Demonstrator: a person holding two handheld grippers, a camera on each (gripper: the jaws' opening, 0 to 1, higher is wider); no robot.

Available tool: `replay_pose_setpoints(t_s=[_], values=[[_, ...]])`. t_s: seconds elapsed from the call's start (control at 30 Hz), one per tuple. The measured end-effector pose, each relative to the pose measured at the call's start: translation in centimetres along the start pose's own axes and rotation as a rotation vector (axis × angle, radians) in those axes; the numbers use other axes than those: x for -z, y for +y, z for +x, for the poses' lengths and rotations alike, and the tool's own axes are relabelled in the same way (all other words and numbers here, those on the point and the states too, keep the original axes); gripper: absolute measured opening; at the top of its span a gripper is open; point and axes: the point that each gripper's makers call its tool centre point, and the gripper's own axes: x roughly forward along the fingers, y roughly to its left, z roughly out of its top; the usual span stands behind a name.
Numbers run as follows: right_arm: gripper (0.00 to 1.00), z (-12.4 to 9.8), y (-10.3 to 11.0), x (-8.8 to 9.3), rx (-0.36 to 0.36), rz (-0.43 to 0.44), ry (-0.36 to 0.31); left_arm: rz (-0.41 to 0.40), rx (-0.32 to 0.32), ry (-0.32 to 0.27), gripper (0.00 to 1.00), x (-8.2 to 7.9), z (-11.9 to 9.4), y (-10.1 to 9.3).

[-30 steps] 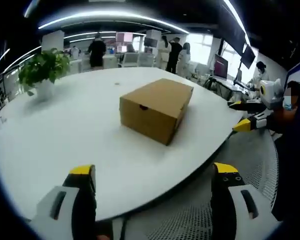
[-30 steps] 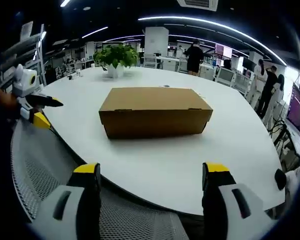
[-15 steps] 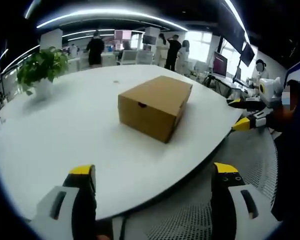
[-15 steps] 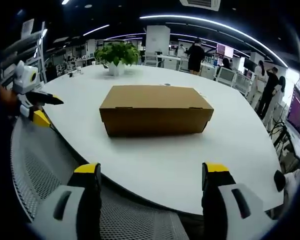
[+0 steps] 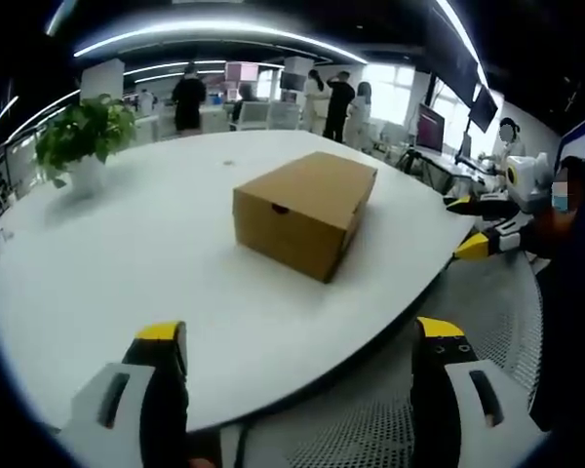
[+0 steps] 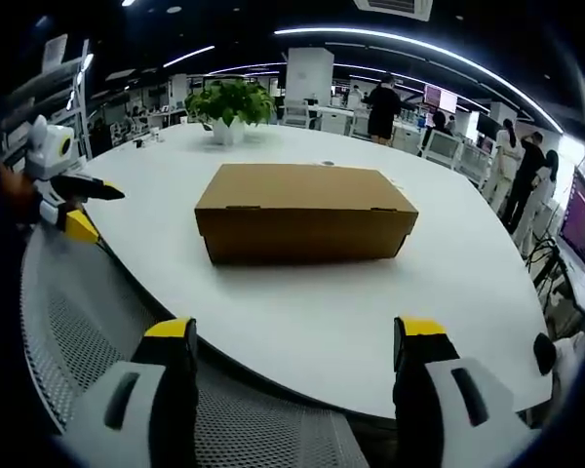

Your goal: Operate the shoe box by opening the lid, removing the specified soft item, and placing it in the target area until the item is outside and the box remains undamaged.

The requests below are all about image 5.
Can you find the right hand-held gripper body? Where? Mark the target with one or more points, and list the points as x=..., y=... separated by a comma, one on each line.
x=529, y=180

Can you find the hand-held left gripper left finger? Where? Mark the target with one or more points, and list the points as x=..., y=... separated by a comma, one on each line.
x=151, y=390

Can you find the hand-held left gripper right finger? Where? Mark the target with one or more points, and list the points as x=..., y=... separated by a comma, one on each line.
x=443, y=400

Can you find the brown cardboard shoe box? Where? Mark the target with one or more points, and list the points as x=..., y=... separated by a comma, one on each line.
x=297, y=205

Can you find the hanging black screen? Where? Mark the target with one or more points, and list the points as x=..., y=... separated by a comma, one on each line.
x=483, y=107

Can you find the desktop computer monitor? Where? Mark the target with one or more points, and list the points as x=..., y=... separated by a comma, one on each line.
x=430, y=128

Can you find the person's dark clothed body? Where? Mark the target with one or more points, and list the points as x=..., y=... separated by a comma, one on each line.
x=570, y=317

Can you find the white office chair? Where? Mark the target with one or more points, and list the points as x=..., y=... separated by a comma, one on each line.
x=284, y=117
x=253, y=116

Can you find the small dark monitor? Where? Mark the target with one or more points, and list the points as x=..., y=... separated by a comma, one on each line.
x=292, y=81

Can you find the green potted plant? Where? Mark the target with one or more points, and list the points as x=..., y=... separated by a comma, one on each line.
x=80, y=136

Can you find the pink wall screen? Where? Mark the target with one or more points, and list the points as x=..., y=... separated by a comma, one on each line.
x=241, y=78

